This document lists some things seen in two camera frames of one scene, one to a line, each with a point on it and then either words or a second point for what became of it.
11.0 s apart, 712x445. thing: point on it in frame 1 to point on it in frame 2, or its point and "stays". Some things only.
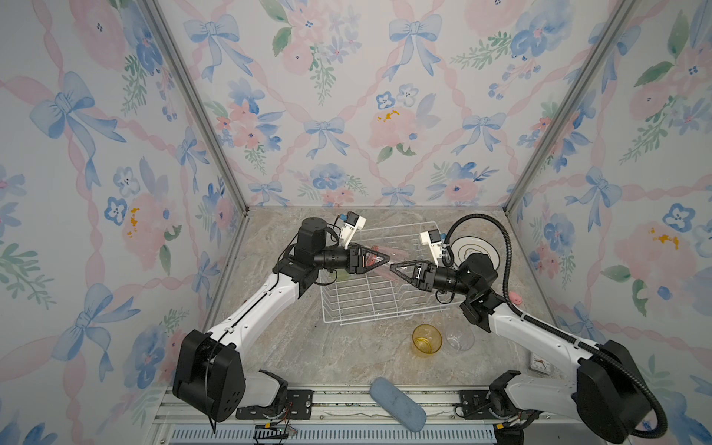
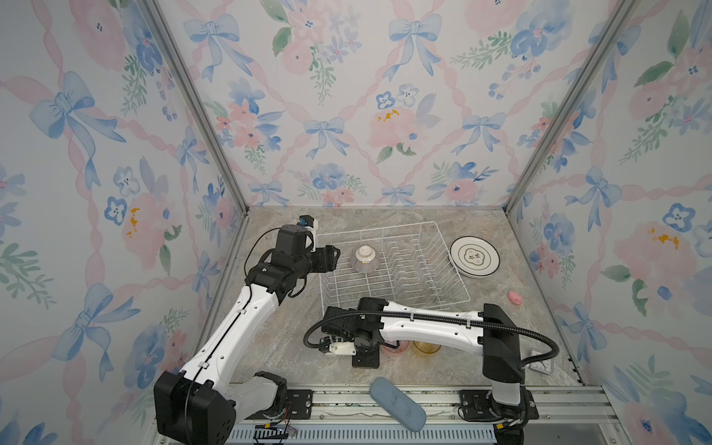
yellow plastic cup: x=426 y=338 stays
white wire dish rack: x=381 y=293 stays
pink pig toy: x=514 y=298 stays
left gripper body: x=351 y=253 to x=321 y=260
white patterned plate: x=464 y=247 stays
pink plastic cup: x=370 y=257 to x=403 y=346
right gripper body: x=429 y=279 to x=363 y=360
